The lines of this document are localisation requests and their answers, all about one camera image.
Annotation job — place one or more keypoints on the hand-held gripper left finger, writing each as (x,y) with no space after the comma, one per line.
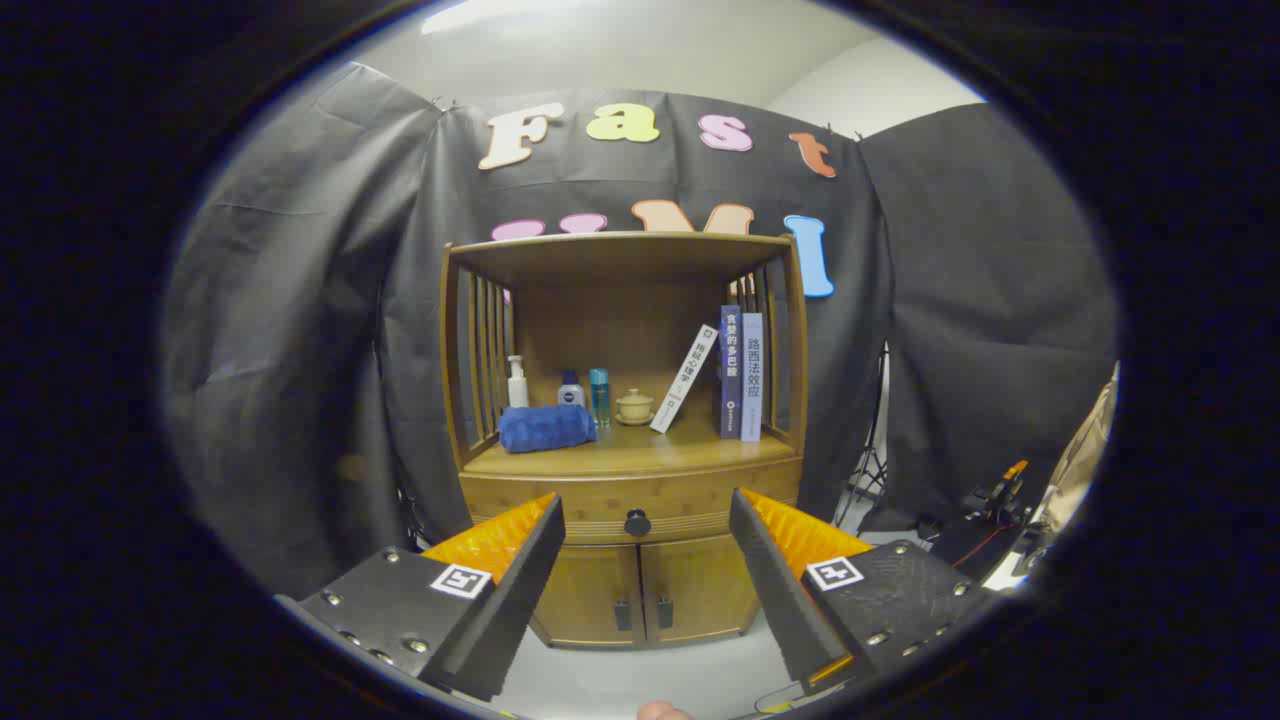
(510,610)

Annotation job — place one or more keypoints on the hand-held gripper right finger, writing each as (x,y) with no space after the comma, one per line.
(775,590)

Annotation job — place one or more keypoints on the black drawer knob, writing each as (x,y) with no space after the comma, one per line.
(637,522)

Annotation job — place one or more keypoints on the wooden cabinet door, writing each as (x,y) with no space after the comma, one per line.
(705,585)
(590,590)

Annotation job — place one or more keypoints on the wooden countertop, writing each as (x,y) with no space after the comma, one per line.
(640,450)

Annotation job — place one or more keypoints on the wooden cabinet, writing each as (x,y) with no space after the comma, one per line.
(600,320)

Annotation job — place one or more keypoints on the blue rolled towel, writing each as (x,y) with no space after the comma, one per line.
(545,428)

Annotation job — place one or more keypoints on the black and orange device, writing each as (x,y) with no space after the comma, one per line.
(985,540)

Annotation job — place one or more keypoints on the pale lavender book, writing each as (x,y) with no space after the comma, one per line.
(752,375)

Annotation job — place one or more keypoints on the white pump bottle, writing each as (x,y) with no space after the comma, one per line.
(518,390)

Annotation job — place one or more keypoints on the dark blue book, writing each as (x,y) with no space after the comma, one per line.
(731,370)

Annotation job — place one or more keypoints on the white bottle with blue cap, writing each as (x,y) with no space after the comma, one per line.
(571,393)

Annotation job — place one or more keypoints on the white book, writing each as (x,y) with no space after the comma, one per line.
(685,378)

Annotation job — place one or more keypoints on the beige lidded teacup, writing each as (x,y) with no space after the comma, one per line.
(634,407)

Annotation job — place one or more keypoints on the clear blue bottle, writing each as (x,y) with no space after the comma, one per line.
(600,395)

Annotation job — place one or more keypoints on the tan fabric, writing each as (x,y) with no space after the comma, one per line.
(1085,450)

